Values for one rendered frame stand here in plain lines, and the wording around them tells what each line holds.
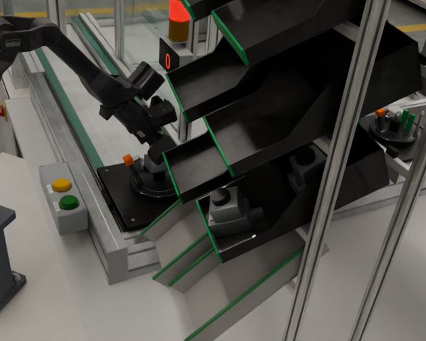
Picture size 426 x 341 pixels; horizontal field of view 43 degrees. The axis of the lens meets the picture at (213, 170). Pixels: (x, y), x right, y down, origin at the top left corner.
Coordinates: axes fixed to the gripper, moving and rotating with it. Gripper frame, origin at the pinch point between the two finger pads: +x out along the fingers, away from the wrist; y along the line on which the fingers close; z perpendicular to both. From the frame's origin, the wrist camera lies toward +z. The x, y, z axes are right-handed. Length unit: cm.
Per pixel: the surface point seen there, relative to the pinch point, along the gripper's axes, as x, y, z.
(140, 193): 3.2, -3.8, -11.1
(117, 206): 1.0, -4.3, -16.8
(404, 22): 321, 291, 229
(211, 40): 40, 78, 33
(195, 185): -13.4, -30.8, 2.4
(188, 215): 0.0, -22.2, -4.1
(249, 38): -38, -43, 22
